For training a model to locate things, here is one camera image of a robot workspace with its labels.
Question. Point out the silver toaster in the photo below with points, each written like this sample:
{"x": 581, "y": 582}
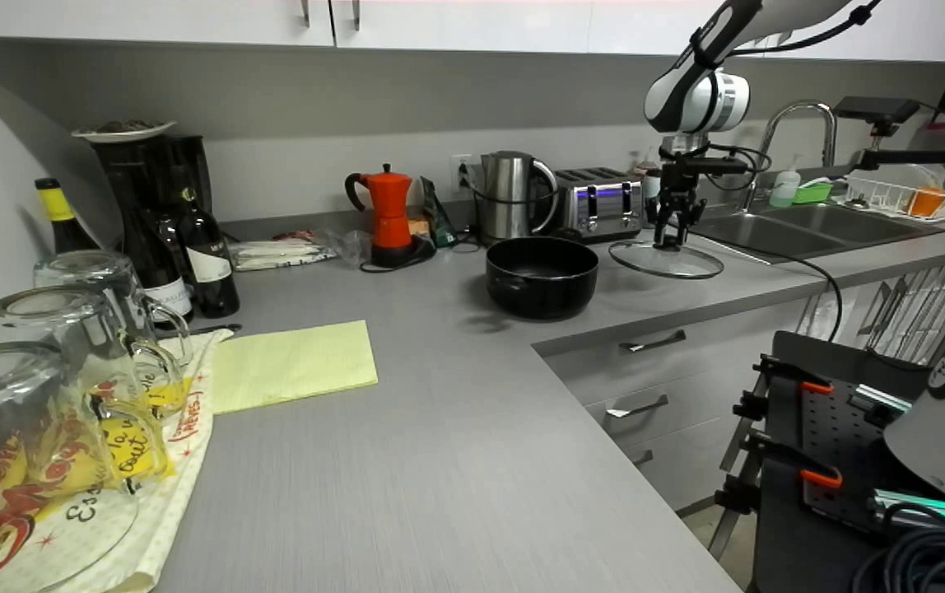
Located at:
{"x": 603, "y": 201}

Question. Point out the red moka pot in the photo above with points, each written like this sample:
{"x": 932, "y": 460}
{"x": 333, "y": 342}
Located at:
{"x": 391, "y": 216}

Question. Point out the stainless steel sink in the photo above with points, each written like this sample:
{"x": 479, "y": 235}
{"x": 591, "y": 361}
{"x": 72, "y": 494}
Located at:
{"x": 810, "y": 227}

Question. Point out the dark bottle white label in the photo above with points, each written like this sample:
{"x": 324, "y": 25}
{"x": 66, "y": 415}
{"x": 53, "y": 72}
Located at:
{"x": 212, "y": 263}
{"x": 168, "y": 281}

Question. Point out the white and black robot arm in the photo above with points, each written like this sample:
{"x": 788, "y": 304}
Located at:
{"x": 702, "y": 101}

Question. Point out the black coffee machine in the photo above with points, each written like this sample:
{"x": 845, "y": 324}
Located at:
{"x": 152, "y": 176}

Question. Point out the black round trivet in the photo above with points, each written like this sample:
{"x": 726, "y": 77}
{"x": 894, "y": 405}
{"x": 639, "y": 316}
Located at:
{"x": 421, "y": 256}

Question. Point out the white wall outlet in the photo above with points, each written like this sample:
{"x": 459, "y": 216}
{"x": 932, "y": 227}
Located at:
{"x": 466, "y": 176}

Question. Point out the chrome kitchen faucet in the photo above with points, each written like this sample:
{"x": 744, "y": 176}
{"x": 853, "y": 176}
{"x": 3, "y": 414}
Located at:
{"x": 794, "y": 110}

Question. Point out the white plate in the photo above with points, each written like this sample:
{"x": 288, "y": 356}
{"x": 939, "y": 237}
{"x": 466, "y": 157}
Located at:
{"x": 128, "y": 131}

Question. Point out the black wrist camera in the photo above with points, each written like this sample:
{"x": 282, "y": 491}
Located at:
{"x": 726, "y": 163}

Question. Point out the silver electric kettle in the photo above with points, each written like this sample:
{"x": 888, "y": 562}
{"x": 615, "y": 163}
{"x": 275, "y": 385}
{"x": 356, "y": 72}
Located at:
{"x": 508, "y": 193}

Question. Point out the small clear glass mug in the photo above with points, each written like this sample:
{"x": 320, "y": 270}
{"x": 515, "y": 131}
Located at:
{"x": 94, "y": 276}

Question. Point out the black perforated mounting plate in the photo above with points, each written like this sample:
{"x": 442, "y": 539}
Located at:
{"x": 837, "y": 424}

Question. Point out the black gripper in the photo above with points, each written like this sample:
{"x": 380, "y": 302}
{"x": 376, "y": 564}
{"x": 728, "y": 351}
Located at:
{"x": 679, "y": 187}

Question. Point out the green dish soap bottle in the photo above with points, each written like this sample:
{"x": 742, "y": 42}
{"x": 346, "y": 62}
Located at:
{"x": 785, "y": 189}

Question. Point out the large printed glass mug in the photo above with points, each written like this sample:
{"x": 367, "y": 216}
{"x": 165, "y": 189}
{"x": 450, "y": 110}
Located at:
{"x": 22, "y": 471}

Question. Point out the pale yellow cloth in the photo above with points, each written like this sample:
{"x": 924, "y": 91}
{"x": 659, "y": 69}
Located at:
{"x": 292, "y": 364}

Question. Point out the green sponge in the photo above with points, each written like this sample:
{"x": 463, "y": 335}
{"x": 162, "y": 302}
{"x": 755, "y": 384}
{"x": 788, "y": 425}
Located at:
{"x": 815, "y": 193}

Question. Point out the orange container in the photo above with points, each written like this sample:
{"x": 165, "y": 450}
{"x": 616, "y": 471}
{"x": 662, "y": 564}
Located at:
{"x": 927, "y": 201}

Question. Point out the round glass lid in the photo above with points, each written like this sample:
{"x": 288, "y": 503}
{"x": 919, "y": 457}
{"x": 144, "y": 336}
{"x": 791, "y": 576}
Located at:
{"x": 702, "y": 263}

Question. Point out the clear drinking glasses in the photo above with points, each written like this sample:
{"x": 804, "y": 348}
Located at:
{"x": 193, "y": 439}

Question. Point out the black cooking pot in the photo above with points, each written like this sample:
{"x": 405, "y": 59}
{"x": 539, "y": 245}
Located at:
{"x": 540, "y": 288}

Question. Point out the white plastic packet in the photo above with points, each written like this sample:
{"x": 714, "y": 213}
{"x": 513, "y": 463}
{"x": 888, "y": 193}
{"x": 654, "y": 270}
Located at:
{"x": 278, "y": 252}

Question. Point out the yellow capped wine bottle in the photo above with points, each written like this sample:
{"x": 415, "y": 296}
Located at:
{"x": 63, "y": 218}

